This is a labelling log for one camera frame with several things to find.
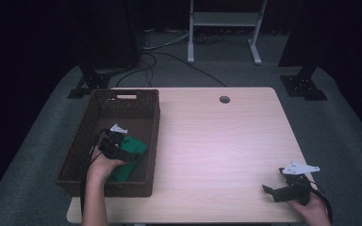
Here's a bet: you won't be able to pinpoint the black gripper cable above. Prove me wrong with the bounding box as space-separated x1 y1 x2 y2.
309 180 334 224
79 129 109 218

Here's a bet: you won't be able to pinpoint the person's right hand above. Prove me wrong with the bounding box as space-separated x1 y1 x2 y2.
287 192 328 220

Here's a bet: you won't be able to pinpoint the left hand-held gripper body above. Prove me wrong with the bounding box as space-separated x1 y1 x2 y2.
98 123 130 159

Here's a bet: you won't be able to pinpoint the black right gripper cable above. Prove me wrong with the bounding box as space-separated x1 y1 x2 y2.
309 180 334 224

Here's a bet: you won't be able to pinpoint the black floor stand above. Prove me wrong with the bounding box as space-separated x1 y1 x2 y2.
277 0 328 102
67 0 145 100

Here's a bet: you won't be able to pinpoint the person's left hand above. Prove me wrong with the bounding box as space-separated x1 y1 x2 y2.
86 147 128 183

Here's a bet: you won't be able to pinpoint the green t-shirt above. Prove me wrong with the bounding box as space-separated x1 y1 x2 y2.
107 135 149 183

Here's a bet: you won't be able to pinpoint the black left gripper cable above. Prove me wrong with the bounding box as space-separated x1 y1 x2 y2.
79 129 109 218

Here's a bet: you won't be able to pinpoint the brown wicker basket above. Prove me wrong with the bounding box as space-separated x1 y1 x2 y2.
55 89 161 198

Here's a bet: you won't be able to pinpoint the tangle of black cables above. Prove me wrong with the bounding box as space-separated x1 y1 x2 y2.
194 32 225 45

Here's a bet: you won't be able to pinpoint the white metal stand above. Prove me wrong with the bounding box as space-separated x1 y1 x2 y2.
187 0 269 66

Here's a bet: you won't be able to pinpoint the looped black floor cable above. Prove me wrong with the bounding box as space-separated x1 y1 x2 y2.
116 54 157 88

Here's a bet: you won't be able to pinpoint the white floor cable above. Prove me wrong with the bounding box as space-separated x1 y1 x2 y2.
142 31 191 51

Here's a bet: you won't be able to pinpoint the long black floor cable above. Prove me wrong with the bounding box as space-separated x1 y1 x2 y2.
142 51 228 88

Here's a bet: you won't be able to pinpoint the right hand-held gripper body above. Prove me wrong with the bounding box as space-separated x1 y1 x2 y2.
277 161 321 206

